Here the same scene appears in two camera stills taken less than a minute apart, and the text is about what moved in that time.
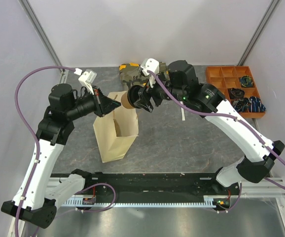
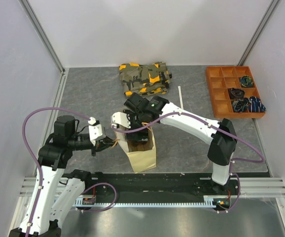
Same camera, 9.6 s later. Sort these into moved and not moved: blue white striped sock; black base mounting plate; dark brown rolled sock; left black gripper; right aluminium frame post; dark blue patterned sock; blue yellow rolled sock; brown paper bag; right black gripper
Moved: right black gripper; brown paper bag; left black gripper
Not moved: dark blue patterned sock; black base mounting plate; right aluminium frame post; blue white striped sock; blue yellow rolled sock; dark brown rolled sock
